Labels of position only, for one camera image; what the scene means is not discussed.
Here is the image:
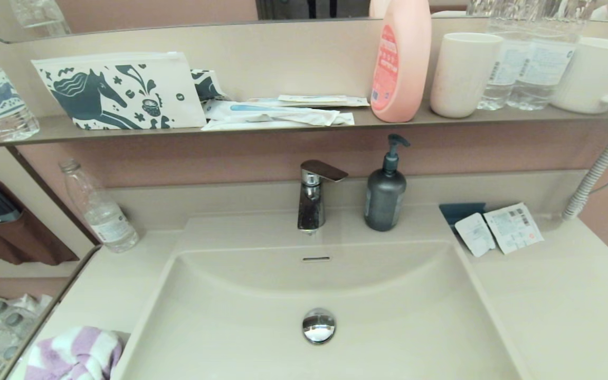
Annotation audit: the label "chrome sink faucet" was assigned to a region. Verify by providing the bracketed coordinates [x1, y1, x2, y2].
[297, 160, 348, 233]

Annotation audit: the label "purple white striped towel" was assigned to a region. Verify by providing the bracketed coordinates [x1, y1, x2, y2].
[23, 326, 125, 380]

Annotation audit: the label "beige wash basin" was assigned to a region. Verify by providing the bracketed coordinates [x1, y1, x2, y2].
[117, 240, 526, 380]

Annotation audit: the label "wrapped toiletry packets on shelf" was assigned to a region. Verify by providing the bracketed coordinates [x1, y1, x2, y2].
[202, 99, 355, 127]

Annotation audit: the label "dark grey pump soap bottle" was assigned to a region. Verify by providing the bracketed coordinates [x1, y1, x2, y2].
[363, 134, 411, 232]

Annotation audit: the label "flat white packet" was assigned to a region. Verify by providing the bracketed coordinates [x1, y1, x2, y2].
[200, 119, 310, 131]

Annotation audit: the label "thin white blue sachet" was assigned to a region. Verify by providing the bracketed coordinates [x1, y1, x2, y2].
[246, 94, 369, 108]

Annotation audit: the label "chrome drain stopper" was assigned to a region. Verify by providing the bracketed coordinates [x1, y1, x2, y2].
[302, 308, 336, 345]

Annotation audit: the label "dark blue sachet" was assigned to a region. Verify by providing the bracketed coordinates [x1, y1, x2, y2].
[439, 202, 487, 229]

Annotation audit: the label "pink lotion bottle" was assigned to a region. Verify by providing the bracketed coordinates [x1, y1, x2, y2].
[369, 0, 432, 123]

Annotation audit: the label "small white sachet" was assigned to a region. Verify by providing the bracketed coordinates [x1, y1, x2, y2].
[454, 212, 496, 258]

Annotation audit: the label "white ribbed tumbler cup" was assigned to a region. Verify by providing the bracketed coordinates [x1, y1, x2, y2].
[430, 33, 504, 119]

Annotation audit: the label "slim clear plastic bottle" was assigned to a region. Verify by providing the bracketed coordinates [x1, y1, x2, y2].
[59, 158, 140, 253]

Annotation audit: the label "large white barcode sachet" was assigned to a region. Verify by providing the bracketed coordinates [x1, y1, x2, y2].
[483, 202, 544, 255]

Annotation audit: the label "clear ribbed water bottle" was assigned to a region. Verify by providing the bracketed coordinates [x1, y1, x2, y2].
[506, 0, 595, 111]
[476, 0, 533, 111]

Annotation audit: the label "white pouch blue horse print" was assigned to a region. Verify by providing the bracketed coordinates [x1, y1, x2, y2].
[31, 51, 207, 130]

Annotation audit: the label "brown holder bag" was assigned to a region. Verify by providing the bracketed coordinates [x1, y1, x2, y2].
[0, 179, 79, 266]

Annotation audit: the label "wall mirror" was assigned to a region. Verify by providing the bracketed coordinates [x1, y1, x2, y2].
[0, 0, 608, 44]

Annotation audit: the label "grey brown wall shelf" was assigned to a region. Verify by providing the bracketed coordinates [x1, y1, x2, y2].
[0, 103, 608, 149]

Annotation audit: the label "white coiled hose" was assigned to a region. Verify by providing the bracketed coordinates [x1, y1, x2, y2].
[562, 127, 608, 221]

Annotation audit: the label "white mug with handle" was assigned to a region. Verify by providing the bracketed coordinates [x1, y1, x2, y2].
[550, 37, 608, 115]

